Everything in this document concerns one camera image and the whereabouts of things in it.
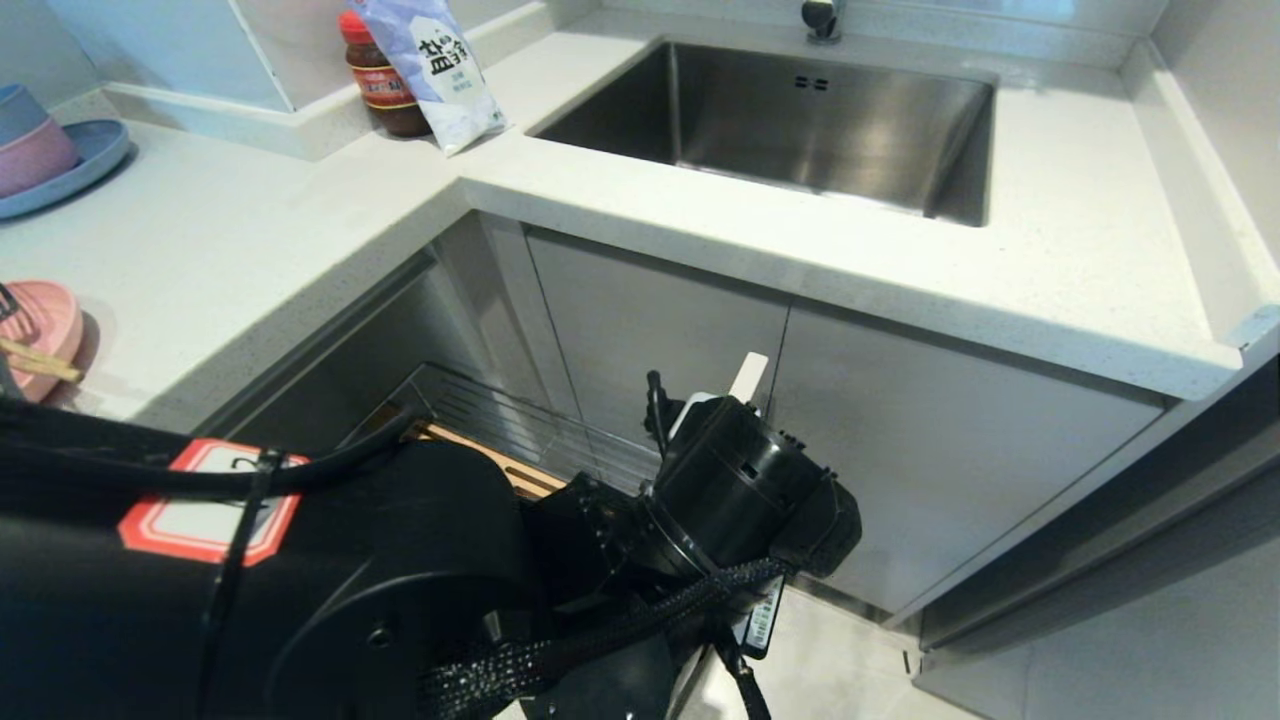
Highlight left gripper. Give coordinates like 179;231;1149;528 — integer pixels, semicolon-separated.
648;351;833;576

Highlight grey cabinet door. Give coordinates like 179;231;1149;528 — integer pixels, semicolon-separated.
912;380;1280;720
765;300;1169;616
524;226;793;453

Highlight wooden tray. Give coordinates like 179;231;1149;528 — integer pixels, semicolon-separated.
412;419;569;500

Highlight stainless steel sink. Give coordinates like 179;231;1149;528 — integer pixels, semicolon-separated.
527;35;998;228

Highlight white salt bag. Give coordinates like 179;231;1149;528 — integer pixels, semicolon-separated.
352;0;510;157

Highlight brown sauce jar red lid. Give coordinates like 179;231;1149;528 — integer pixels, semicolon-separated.
338;10;433;139

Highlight blue plate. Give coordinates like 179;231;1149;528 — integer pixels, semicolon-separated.
0;119;132;221

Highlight pink bowl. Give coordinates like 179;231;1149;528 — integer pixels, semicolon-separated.
0;117;81;200
0;280;87;404

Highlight wooden chopsticks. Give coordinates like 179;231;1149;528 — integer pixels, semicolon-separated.
0;338;83;384

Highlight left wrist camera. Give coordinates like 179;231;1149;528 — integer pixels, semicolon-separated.
667;391;723;441

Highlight metal wire pull-out dish rack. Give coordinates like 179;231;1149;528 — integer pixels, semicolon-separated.
338;361;663;501

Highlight black braided cable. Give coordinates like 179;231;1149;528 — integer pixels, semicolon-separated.
417;557;793;720

